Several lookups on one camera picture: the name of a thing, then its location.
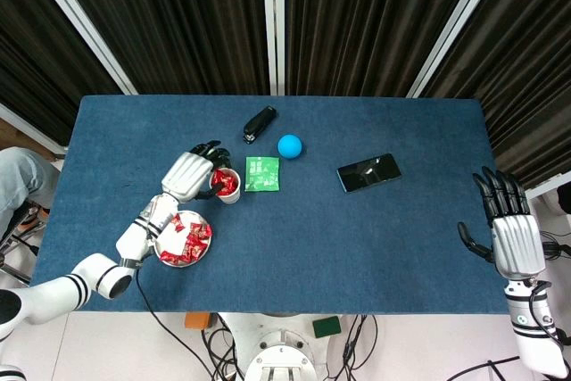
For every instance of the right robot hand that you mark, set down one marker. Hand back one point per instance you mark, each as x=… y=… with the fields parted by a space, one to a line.
x=517 y=245

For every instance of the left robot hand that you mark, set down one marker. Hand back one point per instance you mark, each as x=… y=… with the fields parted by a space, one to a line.
x=187 y=176

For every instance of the red candy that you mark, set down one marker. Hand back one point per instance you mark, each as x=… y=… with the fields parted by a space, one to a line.
x=206 y=233
x=195 y=230
x=168 y=257
x=196 y=249
x=184 y=258
x=228 y=182
x=178 y=223

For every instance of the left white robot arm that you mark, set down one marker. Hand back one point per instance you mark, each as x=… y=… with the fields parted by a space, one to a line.
x=53 y=296

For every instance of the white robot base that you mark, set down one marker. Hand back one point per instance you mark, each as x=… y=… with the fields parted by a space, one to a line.
x=285 y=354

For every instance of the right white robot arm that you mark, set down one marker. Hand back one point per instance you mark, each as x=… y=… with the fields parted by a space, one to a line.
x=531 y=336

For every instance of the white paper cup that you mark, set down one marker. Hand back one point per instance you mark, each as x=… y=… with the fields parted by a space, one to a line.
x=231 y=199

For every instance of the round metal plate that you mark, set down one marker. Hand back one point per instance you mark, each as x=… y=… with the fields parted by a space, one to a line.
x=176 y=242

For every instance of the green sachet packet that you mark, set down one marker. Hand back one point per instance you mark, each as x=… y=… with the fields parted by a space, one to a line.
x=262 y=173

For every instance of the black stapler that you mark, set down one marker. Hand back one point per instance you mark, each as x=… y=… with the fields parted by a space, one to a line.
x=259 y=124

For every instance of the blue ball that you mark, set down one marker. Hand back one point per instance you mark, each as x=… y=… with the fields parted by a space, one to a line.
x=290 y=146

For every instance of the blue table cloth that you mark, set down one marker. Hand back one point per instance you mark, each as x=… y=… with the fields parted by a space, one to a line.
x=312 y=242

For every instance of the orange box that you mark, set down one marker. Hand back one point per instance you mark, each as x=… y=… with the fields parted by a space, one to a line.
x=197 y=321

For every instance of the black curtain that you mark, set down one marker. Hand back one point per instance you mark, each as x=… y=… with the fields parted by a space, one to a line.
x=379 y=19
x=35 y=42
x=178 y=19
x=526 y=64

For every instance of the person leg in jeans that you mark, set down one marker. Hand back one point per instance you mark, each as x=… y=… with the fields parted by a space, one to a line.
x=22 y=180

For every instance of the black smartphone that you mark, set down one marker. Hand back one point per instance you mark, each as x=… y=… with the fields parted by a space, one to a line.
x=368 y=172

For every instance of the black metal chair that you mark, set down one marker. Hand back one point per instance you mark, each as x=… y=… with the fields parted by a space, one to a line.
x=18 y=242

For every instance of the dark green box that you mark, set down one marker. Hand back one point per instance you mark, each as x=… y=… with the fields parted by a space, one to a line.
x=327 y=327

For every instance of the white frame post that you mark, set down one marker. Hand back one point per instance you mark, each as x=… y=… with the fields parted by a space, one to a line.
x=267 y=19
x=78 y=19
x=460 y=19
x=31 y=129
x=548 y=184

